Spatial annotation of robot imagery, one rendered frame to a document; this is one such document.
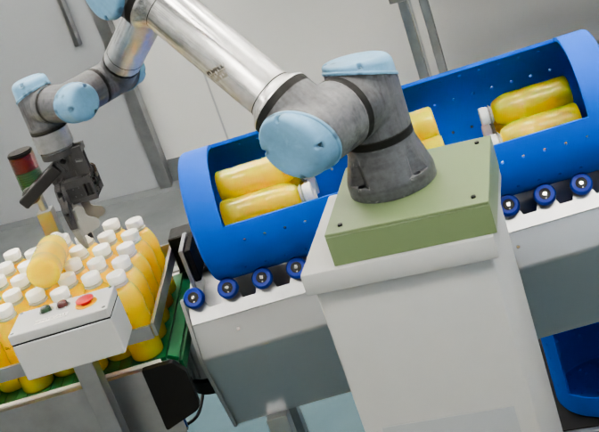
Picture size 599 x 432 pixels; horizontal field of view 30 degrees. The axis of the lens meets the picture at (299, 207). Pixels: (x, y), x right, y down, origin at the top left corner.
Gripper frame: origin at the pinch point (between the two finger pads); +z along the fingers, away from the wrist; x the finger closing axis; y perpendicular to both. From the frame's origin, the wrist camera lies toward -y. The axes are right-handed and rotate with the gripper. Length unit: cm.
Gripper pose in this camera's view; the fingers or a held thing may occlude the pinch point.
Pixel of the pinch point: (84, 238)
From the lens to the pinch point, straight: 237.2
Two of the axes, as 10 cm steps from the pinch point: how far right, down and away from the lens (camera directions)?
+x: -0.1, -3.7, 9.3
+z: 3.1, 8.8, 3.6
